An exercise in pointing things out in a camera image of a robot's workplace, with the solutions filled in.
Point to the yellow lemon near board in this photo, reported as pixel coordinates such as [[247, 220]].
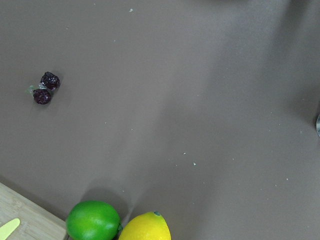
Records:
[[148, 226]]

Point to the bamboo cutting board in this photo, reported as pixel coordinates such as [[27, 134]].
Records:
[[35, 223]]

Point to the yellow plastic knife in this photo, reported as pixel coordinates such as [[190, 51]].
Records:
[[8, 228]]

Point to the green lime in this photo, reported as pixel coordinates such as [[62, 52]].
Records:
[[93, 220]]

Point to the dark red cherries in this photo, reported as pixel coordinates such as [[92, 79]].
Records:
[[43, 93]]

